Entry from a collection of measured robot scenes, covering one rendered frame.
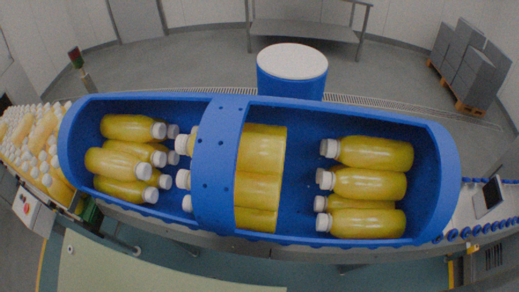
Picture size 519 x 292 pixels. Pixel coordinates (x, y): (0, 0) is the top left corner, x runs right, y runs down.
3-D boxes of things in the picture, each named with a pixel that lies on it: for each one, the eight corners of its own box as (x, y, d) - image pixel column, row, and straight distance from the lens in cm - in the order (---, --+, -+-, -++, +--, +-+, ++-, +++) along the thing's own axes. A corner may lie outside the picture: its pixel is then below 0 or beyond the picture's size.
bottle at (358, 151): (416, 168, 50) (336, 161, 42) (400, 175, 56) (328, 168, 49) (414, 137, 52) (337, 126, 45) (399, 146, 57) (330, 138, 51)
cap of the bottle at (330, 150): (336, 155, 44) (327, 154, 44) (331, 160, 48) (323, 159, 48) (336, 136, 45) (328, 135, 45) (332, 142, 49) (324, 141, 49)
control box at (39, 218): (48, 240, 83) (27, 227, 78) (28, 220, 100) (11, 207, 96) (57, 214, 83) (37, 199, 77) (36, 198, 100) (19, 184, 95)
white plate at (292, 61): (331, 51, 99) (331, 53, 100) (270, 39, 104) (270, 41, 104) (321, 85, 75) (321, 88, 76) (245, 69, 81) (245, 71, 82)
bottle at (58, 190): (88, 201, 88) (56, 174, 77) (80, 218, 87) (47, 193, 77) (78, 196, 93) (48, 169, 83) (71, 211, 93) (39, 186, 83)
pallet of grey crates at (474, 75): (482, 117, 420) (513, 62, 394) (457, 110, 358) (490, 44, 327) (453, 73, 488) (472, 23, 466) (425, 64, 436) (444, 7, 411)
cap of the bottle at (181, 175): (185, 168, 43) (176, 167, 44) (182, 189, 43) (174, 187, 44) (192, 171, 47) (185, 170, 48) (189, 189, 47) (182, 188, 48)
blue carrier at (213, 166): (396, 249, 65) (471, 229, 43) (103, 203, 77) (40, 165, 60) (392, 156, 72) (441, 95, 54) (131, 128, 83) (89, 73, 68)
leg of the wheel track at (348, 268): (345, 275, 156) (393, 259, 99) (337, 275, 155) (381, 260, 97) (346, 267, 157) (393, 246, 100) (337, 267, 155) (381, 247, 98)
